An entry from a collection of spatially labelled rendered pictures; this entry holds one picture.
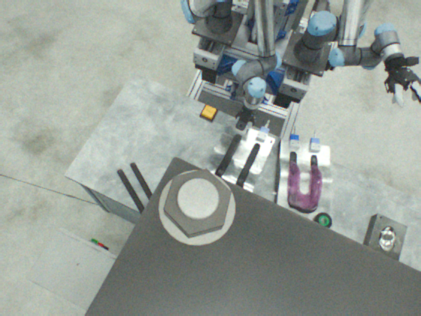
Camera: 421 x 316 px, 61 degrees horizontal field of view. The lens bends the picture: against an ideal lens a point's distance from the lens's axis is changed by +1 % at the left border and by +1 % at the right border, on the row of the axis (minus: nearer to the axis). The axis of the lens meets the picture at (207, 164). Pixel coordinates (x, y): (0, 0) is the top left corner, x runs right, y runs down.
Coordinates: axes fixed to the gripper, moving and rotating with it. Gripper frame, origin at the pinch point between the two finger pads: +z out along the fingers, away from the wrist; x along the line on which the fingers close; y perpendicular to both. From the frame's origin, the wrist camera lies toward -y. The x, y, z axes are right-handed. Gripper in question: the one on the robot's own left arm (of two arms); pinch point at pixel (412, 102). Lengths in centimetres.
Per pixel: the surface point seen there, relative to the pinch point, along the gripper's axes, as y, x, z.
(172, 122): 53, 94, -32
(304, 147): 57, 26, -10
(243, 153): 50, 58, -8
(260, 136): 48, 49, -15
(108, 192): 49, 128, 5
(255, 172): 50, 54, 3
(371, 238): 59, 3, 39
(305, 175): 53, 29, 7
